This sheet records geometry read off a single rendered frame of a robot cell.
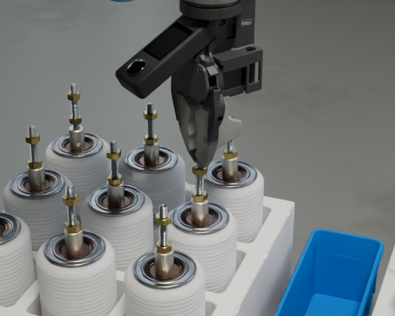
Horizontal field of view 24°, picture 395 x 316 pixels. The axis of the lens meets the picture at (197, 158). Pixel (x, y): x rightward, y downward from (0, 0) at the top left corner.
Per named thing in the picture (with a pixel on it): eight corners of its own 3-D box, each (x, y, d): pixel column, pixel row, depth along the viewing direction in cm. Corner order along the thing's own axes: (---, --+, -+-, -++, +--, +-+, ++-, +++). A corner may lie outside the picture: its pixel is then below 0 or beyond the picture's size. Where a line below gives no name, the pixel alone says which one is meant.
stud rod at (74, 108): (74, 133, 132) (71, 86, 128) (71, 131, 133) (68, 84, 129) (81, 132, 133) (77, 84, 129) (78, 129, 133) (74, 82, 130)
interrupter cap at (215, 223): (202, 198, 122) (202, 194, 121) (241, 222, 117) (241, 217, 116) (158, 218, 117) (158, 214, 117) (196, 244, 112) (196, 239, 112)
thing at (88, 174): (81, 224, 149) (73, 125, 140) (128, 242, 144) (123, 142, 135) (41, 252, 142) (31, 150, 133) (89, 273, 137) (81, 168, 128)
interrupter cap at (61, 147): (74, 131, 139) (74, 126, 138) (113, 144, 135) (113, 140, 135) (41, 151, 133) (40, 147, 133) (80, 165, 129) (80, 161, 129)
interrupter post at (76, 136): (76, 142, 135) (75, 122, 134) (89, 147, 134) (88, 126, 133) (66, 148, 134) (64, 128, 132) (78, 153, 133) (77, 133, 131)
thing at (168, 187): (152, 237, 145) (149, 137, 136) (199, 261, 140) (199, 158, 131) (110, 265, 139) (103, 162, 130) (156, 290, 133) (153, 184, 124)
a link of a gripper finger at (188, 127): (229, 152, 116) (231, 88, 111) (190, 166, 113) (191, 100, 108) (214, 142, 118) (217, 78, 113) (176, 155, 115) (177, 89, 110)
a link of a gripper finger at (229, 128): (248, 165, 113) (248, 96, 109) (209, 179, 110) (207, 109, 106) (233, 155, 115) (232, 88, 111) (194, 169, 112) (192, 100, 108)
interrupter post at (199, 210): (200, 213, 119) (200, 191, 117) (212, 221, 117) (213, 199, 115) (186, 219, 117) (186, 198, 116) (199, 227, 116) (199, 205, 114)
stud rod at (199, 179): (194, 208, 116) (194, 156, 113) (201, 206, 117) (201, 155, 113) (197, 212, 116) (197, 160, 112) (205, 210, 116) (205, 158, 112)
